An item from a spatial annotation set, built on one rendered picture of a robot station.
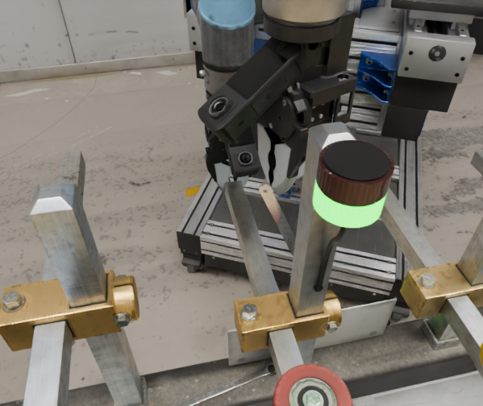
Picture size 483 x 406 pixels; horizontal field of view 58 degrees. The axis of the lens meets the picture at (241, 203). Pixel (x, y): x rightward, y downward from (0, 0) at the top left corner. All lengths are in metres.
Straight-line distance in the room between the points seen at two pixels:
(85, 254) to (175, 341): 1.17
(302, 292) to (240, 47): 0.34
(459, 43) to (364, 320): 0.61
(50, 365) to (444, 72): 0.92
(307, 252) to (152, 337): 1.17
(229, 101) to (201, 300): 1.29
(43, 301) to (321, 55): 0.38
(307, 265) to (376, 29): 0.80
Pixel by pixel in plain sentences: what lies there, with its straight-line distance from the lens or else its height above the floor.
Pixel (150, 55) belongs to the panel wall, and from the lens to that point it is 3.21.
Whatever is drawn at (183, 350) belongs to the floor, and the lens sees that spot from 1.55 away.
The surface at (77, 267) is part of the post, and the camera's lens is 0.44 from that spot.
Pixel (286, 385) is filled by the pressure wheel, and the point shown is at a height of 0.91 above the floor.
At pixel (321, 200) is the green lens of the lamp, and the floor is 1.11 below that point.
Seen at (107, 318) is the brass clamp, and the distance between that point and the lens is 0.49.
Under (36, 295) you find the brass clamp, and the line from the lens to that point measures 0.51.
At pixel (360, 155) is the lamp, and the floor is 1.14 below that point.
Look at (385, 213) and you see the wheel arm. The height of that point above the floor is 0.85.
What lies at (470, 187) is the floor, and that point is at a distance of 2.36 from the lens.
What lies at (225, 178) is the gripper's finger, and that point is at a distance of 0.76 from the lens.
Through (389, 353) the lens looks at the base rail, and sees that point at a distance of 0.78.
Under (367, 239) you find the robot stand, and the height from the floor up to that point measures 0.21.
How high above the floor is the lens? 1.35
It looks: 42 degrees down
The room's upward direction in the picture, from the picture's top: straight up
